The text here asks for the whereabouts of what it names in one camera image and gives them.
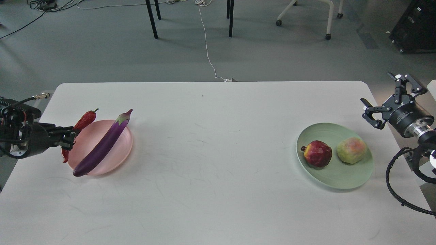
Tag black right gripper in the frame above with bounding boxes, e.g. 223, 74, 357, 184
361, 72, 435, 138

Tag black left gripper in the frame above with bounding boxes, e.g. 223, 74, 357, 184
7, 122, 79, 159

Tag red chili pepper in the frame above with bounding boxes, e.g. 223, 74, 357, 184
61, 108, 99, 163

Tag green-pink peach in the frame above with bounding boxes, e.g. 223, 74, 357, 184
336, 137, 367, 164

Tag purple eggplant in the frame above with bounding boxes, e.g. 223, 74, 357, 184
73, 110, 133, 177

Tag red pomegranate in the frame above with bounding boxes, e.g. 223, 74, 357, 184
300, 141, 333, 168

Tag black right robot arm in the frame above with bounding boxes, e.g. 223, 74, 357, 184
361, 72, 436, 216

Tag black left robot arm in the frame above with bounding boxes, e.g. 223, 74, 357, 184
0, 93, 77, 159

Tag pink plate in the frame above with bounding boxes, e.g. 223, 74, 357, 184
67, 120, 133, 176

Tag black equipment box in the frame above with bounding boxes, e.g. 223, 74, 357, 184
389, 0, 436, 54

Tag green plate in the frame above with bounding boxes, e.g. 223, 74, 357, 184
296, 122, 374, 190

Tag white chair base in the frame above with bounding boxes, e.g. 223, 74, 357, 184
275, 0, 345, 41

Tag black table leg left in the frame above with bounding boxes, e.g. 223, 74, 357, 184
145, 0, 161, 39

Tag black table leg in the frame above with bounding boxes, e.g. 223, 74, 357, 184
145, 0, 161, 39
226, 0, 235, 37

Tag black table leg right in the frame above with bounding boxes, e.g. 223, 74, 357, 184
226, 0, 235, 37

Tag black cables on floor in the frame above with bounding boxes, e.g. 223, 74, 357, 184
0, 0, 171, 39

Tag white cable on floor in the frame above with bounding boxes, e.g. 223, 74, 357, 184
195, 0, 233, 82

